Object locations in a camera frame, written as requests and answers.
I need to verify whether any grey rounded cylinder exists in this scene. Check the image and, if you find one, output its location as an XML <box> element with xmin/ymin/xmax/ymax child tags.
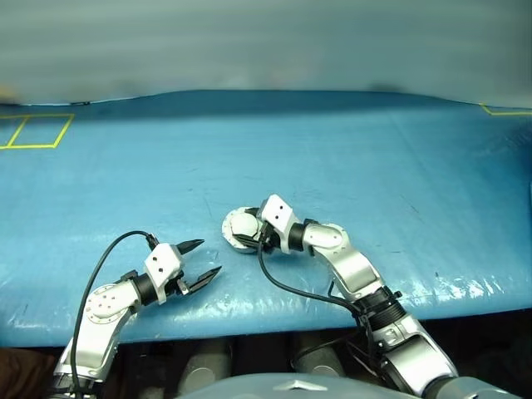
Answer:
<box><xmin>178</xmin><ymin>352</ymin><xmax>232</xmax><ymax>392</ymax></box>
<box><xmin>293</xmin><ymin>344</ymin><xmax>346</xmax><ymax>377</ymax></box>

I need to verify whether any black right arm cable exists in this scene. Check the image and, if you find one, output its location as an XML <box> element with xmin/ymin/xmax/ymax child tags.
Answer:
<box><xmin>256</xmin><ymin>240</ymin><xmax>362</xmax><ymax>321</ymax></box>

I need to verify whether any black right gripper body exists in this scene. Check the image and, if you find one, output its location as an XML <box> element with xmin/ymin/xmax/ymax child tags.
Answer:
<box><xmin>258</xmin><ymin>221</ymin><xmax>279</xmax><ymax>255</ymax></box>

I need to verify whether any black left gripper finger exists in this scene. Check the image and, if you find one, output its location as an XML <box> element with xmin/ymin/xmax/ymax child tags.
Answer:
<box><xmin>174</xmin><ymin>238</ymin><xmax>206</xmax><ymax>257</ymax></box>
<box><xmin>188</xmin><ymin>265</ymin><xmax>224</xmax><ymax>294</ymax></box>

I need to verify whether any grey robot torso with emblem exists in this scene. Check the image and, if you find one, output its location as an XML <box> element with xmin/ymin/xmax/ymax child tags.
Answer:
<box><xmin>174</xmin><ymin>371</ymin><xmax>348</xmax><ymax>399</ymax></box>

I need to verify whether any silver ribbed motor housing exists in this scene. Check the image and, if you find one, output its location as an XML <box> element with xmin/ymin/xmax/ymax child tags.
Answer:
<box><xmin>222</xmin><ymin>206</ymin><xmax>267</xmax><ymax>254</ymax></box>

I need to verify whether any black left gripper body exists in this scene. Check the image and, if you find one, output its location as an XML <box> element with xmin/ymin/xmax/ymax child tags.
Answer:
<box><xmin>165</xmin><ymin>269</ymin><xmax>193</xmax><ymax>301</ymax></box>

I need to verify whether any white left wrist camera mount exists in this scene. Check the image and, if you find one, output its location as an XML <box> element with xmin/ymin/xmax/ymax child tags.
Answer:
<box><xmin>143</xmin><ymin>244</ymin><xmax>185</xmax><ymax>307</ymax></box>

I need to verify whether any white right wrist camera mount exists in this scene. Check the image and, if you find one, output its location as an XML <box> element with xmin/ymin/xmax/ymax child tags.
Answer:
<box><xmin>259</xmin><ymin>194</ymin><xmax>298</xmax><ymax>254</ymax></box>

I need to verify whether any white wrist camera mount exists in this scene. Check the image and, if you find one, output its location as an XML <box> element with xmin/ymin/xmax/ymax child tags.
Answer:
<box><xmin>259</xmin><ymin>194</ymin><xmax>298</xmax><ymax>254</ymax></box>
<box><xmin>143</xmin><ymin>244</ymin><xmax>185</xmax><ymax>307</ymax></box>

